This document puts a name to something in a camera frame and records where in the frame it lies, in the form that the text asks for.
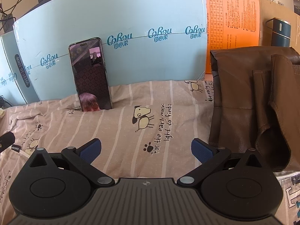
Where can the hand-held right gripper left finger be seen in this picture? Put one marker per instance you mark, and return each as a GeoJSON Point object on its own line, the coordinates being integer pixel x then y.
{"type": "Point", "coordinates": [91, 150]}

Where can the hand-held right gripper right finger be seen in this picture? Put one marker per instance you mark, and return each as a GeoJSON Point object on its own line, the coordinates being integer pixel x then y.
{"type": "Point", "coordinates": [201, 151]}

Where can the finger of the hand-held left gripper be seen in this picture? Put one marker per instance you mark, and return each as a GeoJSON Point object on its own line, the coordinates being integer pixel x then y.
{"type": "Point", "coordinates": [6, 140]}

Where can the brown leather jacket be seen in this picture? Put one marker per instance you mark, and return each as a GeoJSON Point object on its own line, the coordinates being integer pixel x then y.
{"type": "Point", "coordinates": [243, 103]}

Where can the printed striped bed sheet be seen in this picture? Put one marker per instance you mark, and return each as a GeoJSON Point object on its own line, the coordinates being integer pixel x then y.
{"type": "Point", "coordinates": [145, 112]}

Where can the smartphone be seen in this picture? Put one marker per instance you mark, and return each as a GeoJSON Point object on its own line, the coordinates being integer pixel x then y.
{"type": "Point", "coordinates": [90, 75]}

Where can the black power adapter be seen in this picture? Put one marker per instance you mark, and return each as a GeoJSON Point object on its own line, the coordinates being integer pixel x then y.
{"type": "Point", "coordinates": [7, 23]}

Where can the orange carton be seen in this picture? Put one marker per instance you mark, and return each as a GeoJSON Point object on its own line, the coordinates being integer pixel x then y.
{"type": "Point", "coordinates": [230, 16]}

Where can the dark blue thermos bottle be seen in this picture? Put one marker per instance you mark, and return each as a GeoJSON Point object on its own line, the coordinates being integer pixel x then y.
{"type": "Point", "coordinates": [281, 34]}

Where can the large light blue carton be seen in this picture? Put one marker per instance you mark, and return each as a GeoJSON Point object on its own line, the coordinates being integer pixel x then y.
{"type": "Point", "coordinates": [131, 11]}

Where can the brown cardboard box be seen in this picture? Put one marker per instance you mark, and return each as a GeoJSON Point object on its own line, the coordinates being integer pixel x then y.
{"type": "Point", "coordinates": [266, 9]}

